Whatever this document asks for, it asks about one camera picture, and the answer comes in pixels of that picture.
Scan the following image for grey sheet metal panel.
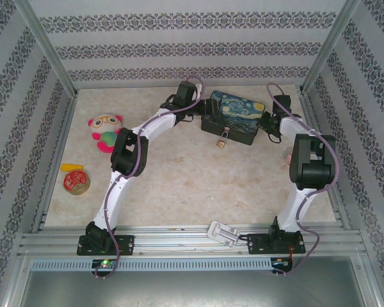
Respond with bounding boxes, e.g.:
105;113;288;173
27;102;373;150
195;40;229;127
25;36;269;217
6;255;381;307

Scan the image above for pink green plush toy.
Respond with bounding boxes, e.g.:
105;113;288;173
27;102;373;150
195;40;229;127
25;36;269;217
88;114;125;154

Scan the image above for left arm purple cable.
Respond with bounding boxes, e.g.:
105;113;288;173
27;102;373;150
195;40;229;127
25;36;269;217
94;75;205;281

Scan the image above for red printed tape roll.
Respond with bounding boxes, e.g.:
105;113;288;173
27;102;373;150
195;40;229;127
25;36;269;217
62;170;89;195

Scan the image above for grey slotted cable duct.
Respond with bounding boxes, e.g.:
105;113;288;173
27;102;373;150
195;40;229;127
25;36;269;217
30;258;273;271

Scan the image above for white plastic clamp bracket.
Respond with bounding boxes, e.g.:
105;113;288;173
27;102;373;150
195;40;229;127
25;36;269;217
207;220;241;248

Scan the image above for left controller circuit board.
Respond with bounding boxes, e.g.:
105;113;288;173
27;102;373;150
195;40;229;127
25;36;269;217
92;258;119;269

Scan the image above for aluminium front rail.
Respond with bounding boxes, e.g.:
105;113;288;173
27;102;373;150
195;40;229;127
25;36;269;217
17;225;367;256

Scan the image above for yellow marker pen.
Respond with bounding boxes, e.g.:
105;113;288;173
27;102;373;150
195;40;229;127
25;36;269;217
60;163;84;173

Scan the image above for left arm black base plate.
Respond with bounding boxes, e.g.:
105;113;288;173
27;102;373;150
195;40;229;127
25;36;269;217
76;235;136;256

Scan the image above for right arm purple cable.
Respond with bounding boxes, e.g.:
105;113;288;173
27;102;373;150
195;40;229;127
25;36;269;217
266;82;342;278

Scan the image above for starry night tin box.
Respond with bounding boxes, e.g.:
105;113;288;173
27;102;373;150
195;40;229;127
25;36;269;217
200;90;264;146

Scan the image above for aluminium side rail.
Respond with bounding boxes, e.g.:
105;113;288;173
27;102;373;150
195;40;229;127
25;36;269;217
299;91;351;230
30;94;79;233

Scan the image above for small brass padlock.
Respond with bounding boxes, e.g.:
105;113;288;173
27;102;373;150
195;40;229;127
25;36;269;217
216;127;230;149

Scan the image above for pink pencil sharpener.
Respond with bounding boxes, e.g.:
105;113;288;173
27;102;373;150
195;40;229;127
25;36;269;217
282;149;294;169

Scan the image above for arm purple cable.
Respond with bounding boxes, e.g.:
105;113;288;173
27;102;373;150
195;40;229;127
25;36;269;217
94;75;205;281
266;82;342;278

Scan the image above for aluminium corner post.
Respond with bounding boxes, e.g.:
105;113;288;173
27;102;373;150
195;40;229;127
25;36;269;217
299;0;362;95
14;0;79;97

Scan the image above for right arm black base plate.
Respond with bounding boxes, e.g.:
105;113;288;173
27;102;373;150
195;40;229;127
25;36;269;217
246;233;307;256

